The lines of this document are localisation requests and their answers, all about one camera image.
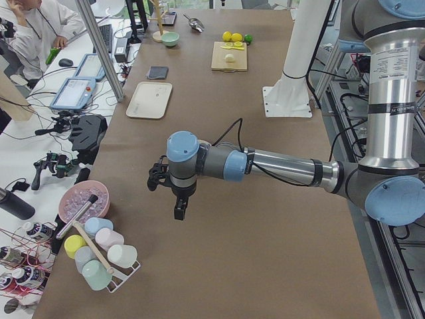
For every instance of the lemon half slice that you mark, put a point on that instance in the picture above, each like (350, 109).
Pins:
(238, 44)

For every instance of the grey folded cloth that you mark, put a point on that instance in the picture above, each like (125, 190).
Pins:
(157, 72)

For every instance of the black keyboard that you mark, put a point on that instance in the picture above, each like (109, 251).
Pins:
(106, 32)

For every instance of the yellow cup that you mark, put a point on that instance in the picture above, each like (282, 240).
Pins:
(72, 244)

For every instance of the mint green cup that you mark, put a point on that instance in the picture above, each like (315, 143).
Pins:
(96, 275)

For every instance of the white camera post base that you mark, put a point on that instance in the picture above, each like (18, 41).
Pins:
(289, 97)

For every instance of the blue teach pendant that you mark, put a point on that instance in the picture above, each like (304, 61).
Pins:
(90, 66)
(74, 94)

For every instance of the cream rectangular tray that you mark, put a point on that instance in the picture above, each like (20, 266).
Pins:
(149, 100)

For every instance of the black computer mouse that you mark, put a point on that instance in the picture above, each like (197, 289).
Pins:
(65, 62)

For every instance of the metal scoop in bowl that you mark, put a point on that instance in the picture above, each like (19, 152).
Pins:
(91, 200)

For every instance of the grey cup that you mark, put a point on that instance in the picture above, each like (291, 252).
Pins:
(82, 256)

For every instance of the green lime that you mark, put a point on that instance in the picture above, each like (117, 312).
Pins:
(248, 39)

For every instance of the blue teach pendant near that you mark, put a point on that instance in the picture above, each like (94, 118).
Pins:
(74, 94)

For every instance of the whole yellow lemon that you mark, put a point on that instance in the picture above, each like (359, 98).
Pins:
(226, 36)

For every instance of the wooden mug tree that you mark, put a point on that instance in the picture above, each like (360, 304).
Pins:
(157, 35)

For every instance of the white cup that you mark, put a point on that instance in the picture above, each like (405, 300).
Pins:
(122, 255)

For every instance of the wooden cutting board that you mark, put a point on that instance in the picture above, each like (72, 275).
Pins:
(218, 54)

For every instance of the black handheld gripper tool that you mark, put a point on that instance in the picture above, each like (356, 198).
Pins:
(58, 164)

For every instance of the seated person in white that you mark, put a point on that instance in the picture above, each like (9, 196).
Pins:
(40, 26)

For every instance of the mint green bowl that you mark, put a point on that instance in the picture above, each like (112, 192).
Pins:
(170, 39)

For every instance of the black water bottle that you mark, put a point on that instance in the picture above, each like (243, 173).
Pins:
(15, 205)

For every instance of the pink cup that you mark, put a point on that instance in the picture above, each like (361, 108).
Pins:
(106, 238)

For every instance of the pink bowl with ice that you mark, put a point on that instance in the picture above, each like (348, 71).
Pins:
(78, 195)

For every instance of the blue teach pendant far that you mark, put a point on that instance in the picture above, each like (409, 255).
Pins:
(90, 66)

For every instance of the aluminium frame post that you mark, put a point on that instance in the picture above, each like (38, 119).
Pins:
(99, 44)

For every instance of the blue cup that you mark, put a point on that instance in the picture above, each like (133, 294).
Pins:
(94, 224)

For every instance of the white wire cup rack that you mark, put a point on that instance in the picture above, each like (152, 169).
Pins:
(119, 275)

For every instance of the black stand base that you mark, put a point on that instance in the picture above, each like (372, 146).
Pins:
(86, 135)

